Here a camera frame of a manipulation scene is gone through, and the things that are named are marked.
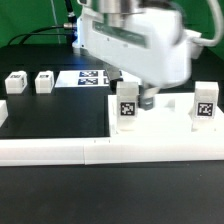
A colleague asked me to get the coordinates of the white square table top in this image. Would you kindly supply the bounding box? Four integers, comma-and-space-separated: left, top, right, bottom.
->
108, 93, 224, 137

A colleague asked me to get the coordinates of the thin grey cable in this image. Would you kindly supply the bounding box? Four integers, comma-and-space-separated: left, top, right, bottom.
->
49, 0, 62, 45

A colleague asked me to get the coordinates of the white camera cable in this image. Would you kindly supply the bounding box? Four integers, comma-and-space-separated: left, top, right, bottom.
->
191, 0, 224, 48

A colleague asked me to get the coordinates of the white U-shaped fence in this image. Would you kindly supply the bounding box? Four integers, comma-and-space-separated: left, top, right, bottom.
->
0, 99, 224, 168

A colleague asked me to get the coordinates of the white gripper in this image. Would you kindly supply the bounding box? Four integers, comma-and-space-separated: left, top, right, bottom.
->
82, 7, 191, 110

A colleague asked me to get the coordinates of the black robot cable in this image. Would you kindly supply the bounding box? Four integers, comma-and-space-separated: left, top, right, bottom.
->
6, 0, 78, 47

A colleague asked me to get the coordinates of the white sheet with tags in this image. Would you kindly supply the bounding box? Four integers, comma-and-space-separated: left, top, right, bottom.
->
53, 69, 141, 89

